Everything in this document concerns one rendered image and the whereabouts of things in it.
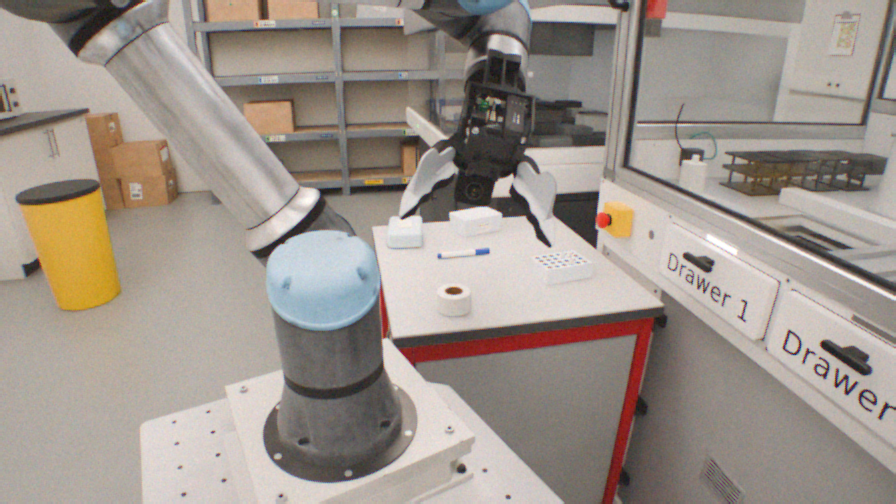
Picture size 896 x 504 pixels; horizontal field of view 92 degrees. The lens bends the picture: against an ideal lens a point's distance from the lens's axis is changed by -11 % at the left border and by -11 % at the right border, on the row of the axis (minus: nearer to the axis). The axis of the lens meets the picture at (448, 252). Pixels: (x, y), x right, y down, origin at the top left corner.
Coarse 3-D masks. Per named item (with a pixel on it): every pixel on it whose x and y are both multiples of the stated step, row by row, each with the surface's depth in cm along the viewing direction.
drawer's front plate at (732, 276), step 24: (672, 240) 98; (696, 240) 91; (672, 264) 99; (720, 264) 85; (744, 264) 80; (696, 288) 92; (720, 288) 85; (744, 288) 79; (768, 288) 74; (720, 312) 85; (768, 312) 76
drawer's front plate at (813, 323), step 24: (792, 312) 70; (816, 312) 65; (792, 336) 70; (816, 336) 66; (840, 336) 62; (864, 336) 58; (792, 360) 70; (816, 360) 66; (888, 360) 55; (816, 384) 66; (864, 384) 58; (888, 384) 55; (888, 408) 55; (888, 432) 55
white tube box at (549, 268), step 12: (564, 252) 119; (576, 252) 119; (540, 264) 112; (552, 264) 112; (564, 264) 112; (576, 264) 112; (588, 264) 113; (540, 276) 112; (552, 276) 110; (564, 276) 111; (576, 276) 113; (588, 276) 114
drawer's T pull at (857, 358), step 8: (824, 344) 61; (832, 344) 60; (832, 352) 60; (840, 352) 58; (848, 352) 58; (856, 352) 58; (864, 352) 58; (840, 360) 58; (848, 360) 57; (856, 360) 56; (864, 360) 57; (856, 368) 56; (864, 368) 55
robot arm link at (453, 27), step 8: (424, 16) 56; (432, 16) 54; (440, 16) 52; (472, 16) 55; (480, 16) 56; (440, 24) 57; (448, 24) 56; (456, 24) 56; (464, 24) 56; (472, 24) 56; (448, 32) 58; (456, 32) 57; (464, 32) 57
